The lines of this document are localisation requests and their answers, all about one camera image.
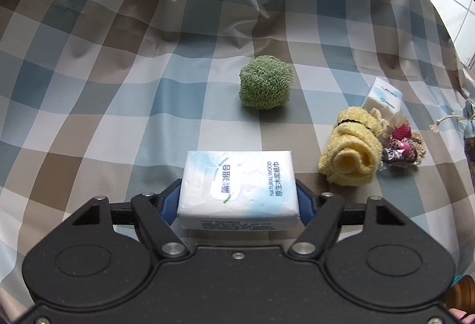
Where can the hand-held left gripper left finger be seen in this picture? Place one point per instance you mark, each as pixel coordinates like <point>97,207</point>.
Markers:
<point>169,201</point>

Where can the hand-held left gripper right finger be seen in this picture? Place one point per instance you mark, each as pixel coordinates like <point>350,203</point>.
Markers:
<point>306,203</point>

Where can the yellow towel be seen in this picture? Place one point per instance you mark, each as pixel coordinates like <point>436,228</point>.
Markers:
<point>352,153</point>

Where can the large white tissue pack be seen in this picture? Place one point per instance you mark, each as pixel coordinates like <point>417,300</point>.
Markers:
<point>237,190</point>

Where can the green scrubber ball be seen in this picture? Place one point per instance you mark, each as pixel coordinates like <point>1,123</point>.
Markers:
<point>265,83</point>

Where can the small white tissue pack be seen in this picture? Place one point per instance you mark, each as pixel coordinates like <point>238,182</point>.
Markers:
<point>384,96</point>

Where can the checked tablecloth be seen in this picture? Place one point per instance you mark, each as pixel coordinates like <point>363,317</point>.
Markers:
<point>130,68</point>

